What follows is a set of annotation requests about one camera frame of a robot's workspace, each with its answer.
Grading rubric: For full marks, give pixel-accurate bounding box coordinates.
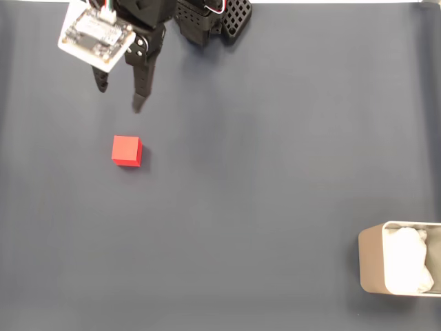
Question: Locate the red cube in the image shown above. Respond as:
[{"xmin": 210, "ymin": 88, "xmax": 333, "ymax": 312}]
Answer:
[{"xmin": 111, "ymin": 134, "xmax": 143, "ymax": 168}]

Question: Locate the beige box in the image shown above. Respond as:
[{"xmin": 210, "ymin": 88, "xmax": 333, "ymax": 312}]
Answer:
[{"xmin": 358, "ymin": 221, "xmax": 441, "ymax": 297}]

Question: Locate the white crumpled cloth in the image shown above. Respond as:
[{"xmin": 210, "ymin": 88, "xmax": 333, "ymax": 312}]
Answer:
[{"xmin": 384, "ymin": 226, "xmax": 435, "ymax": 294}]

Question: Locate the red and white wire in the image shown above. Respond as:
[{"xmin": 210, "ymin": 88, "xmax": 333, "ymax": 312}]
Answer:
[{"xmin": 203, "ymin": 0, "xmax": 228, "ymax": 15}]

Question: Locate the blue-grey table mat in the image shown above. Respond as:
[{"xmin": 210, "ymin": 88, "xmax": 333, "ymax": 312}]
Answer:
[{"xmin": 0, "ymin": 2, "xmax": 441, "ymax": 331}]

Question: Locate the white wrist camera board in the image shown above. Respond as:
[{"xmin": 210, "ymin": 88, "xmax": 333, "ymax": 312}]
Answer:
[{"xmin": 57, "ymin": 0, "xmax": 137, "ymax": 73}]

